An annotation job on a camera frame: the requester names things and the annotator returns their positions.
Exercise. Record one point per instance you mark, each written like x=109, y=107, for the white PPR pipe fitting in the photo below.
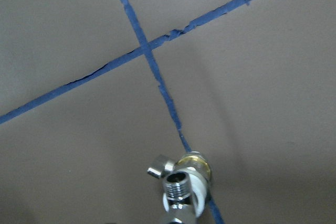
x=200, y=175

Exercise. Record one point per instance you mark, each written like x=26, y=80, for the chrome angle valve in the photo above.
x=178, y=197

